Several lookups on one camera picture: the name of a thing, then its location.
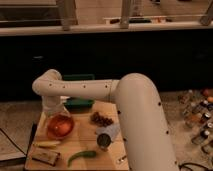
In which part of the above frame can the yellow banana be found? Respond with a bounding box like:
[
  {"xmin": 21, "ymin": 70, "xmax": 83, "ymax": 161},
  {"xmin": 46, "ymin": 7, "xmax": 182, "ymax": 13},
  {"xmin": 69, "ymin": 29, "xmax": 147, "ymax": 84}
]
[{"xmin": 33, "ymin": 141, "xmax": 61, "ymax": 148}]

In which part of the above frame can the bunch of dark grapes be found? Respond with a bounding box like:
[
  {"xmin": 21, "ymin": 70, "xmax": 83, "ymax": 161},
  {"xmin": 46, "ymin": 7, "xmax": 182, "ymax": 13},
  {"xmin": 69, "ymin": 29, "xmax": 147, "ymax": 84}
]
[{"xmin": 90, "ymin": 112, "xmax": 114, "ymax": 127}]

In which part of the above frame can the red apple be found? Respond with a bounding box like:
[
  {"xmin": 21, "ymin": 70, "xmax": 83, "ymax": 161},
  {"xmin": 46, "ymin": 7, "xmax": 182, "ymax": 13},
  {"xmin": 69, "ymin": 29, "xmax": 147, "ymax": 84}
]
[{"xmin": 49, "ymin": 120, "xmax": 71, "ymax": 136}]

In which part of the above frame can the grey cloth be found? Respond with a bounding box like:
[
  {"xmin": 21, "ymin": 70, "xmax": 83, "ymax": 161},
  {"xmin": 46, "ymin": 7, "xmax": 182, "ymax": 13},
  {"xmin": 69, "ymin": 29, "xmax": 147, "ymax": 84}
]
[{"xmin": 95, "ymin": 123, "xmax": 120, "ymax": 141}]

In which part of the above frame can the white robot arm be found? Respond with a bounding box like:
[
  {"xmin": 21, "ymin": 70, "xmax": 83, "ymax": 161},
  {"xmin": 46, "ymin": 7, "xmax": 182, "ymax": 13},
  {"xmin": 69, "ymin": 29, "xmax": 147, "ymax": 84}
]
[{"xmin": 32, "ymin": 69, "xmax": 179, "ymax": 171}]

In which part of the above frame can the green plastic tray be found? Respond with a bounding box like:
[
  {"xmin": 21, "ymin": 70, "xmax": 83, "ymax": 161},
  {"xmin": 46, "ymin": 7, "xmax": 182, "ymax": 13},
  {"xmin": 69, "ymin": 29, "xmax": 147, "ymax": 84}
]
[{"xmin": 63, "ymin": 74, "xmax": 95, "ymax": 110}]

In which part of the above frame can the metal cup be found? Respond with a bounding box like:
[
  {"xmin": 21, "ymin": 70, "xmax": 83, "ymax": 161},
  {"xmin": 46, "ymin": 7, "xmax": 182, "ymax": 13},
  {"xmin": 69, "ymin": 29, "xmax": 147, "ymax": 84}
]
[{"xmin": 97, "ymin": 134, "xmax": 111, "ymax": 150}]

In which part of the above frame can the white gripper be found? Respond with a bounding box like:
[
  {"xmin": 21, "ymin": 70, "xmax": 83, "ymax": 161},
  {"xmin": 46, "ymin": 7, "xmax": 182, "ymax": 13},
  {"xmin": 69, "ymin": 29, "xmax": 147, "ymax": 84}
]
[{"xmin": 42, "ymin": 96, "xmax": 72, "ymax": 125}]

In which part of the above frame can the silver fork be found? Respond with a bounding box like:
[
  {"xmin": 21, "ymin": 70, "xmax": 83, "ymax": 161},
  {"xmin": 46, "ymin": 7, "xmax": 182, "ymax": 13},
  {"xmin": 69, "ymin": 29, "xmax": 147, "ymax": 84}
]
[{"xmin": 116, "ymin": 155, "xmax": 127, "ymax": 164}]

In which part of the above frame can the wooden railing shelf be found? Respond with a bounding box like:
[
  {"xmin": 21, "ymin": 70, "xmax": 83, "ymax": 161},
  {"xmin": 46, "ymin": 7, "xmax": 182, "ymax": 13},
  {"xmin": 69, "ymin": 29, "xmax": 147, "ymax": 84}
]
[{"xmin": 0, "ymin": 0, "xmax": 213, "ymax": 36}]

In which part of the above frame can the black cable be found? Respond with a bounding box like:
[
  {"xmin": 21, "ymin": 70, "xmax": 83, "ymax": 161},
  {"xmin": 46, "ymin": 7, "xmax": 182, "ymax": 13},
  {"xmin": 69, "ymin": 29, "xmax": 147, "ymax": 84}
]
[{"xmin": 0, "ymin": 127, "xmax": 28, "ymax": 156}]

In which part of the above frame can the red orange bowl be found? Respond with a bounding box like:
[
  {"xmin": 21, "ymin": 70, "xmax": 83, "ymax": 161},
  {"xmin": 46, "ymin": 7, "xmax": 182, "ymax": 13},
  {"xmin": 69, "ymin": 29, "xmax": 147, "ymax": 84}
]
[{"xmin": 46, "ymin": 115, "xmax": 74, "ymax": 140}]

